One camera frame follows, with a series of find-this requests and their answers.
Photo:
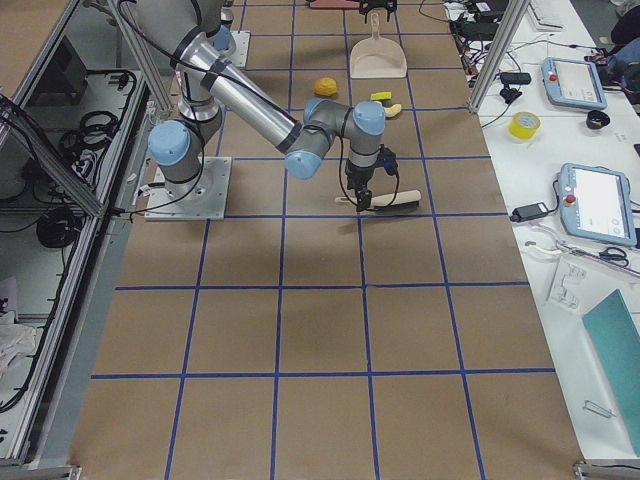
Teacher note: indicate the aluminium frame post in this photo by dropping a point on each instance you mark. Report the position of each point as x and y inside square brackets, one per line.
[507, 28]

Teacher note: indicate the white plastic dustpan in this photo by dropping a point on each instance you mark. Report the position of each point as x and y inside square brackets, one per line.
[377, 57]

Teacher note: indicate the white hand brush black bristles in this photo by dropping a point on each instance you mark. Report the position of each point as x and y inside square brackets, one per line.
[386, 202]

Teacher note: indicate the lower teach pendant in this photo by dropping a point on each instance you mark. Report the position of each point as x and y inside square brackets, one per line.
[594, 203]

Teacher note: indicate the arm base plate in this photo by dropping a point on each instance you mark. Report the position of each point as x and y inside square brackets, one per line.
[203, 197]
[235, 45]

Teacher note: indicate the pale curved melon rind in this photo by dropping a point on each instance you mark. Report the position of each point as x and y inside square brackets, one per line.
[392, 111]

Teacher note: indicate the orange yellow potato lump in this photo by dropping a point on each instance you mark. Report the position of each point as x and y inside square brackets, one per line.
[325, 87]

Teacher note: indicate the upper teach pendant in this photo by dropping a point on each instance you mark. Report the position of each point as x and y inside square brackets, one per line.
[573, 83]

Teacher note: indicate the black power adapter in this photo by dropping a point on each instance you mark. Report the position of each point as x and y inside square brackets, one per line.
[529, 212]

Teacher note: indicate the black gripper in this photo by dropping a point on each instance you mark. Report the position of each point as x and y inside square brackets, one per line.
[358, 177]
[376, 6]

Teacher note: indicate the black scissors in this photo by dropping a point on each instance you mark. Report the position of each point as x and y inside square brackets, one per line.
[615, 256]

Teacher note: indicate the teach pendant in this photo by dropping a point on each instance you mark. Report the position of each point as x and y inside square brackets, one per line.
[594, 203]
[573, 83]

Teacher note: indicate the yellow tape roll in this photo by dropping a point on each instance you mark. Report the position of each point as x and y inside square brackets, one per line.
[524, 125]

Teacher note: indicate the yellow green sponge piece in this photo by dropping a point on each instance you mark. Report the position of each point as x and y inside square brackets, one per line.
[383, 96]

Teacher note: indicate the white paper sheet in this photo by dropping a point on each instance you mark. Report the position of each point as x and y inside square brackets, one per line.
[578, 285]

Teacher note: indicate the teal board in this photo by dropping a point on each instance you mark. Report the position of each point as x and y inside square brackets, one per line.
[616, 341]

